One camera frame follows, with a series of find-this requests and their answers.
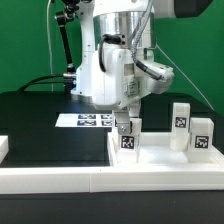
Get black cables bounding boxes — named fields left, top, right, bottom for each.
left=18, top=73, right=78, bottom=93

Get sheet with fiducial markers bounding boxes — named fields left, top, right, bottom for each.
left=55, top=113, right=113, bottom=127

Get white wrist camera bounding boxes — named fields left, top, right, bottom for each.
left=146, top=62, right=174, bottom=94

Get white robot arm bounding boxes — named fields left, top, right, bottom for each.
left=72, top=0, right=213, bottom=135

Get white U-shaped obstacle fence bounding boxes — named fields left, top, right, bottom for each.
left=0, top=134, right=224, bottom=195

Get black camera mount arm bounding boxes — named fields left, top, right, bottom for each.
left=55, top=0, right=80, bottom=78

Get white hanging cable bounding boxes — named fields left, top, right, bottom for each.
left=46, top=0, right=56, bottom=93

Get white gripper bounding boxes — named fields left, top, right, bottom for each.
left=91, top=44, right=149, bottom=134

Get white square table top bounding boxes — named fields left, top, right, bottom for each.
left=107, top=132, right=224, bottom=167

